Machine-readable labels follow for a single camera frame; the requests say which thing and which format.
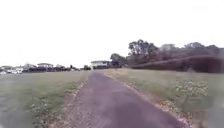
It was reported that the pale building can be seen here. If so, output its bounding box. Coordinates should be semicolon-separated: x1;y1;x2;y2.
90;60;112;70

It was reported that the grey asphalt path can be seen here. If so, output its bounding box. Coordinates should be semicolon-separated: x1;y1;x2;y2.
60;71;188;128

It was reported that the row of trees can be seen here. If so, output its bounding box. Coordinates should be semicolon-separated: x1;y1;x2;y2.
109;38;224;69

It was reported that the green grass verge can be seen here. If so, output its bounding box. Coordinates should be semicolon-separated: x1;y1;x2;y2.
103;68;224;128

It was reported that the dark hedge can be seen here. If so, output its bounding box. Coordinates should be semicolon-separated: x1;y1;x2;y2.
128;54;224;74

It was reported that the row of houses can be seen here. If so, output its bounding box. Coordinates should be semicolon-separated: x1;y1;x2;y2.
0;62;81;75

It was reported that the green grass field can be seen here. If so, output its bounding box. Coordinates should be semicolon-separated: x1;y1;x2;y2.
0;70;92;128

